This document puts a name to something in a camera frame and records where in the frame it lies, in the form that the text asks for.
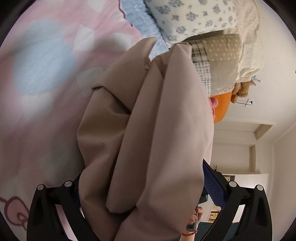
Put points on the cream lace pillow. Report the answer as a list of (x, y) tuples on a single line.
[(245, 23)]

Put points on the brown teddy bear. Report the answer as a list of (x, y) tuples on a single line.
[(241, 90)]

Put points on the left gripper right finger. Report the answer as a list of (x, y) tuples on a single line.
[(255, 222)]

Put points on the pink Hello Kitty blanket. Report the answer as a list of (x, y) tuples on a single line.
[(49, 61)]

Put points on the beige patchwork pillow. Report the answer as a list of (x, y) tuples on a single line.
[(216, 59)]

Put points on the pale pink garment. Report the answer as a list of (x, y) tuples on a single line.
[(144, 136)]

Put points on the pink plush toy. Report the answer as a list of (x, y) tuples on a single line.
[(214, 103)]

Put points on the orange headboard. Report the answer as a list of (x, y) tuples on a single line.
[(222, 106)]

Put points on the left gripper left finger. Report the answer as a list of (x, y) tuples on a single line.
[(44, 222)]

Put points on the blue floral white pillow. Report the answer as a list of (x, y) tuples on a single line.
[(181, 19)]

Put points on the person's right hand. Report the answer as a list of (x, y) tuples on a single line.
[(200, 212)]

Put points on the light blue quilted bedspread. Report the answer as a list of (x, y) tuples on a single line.
[(137, 13)]

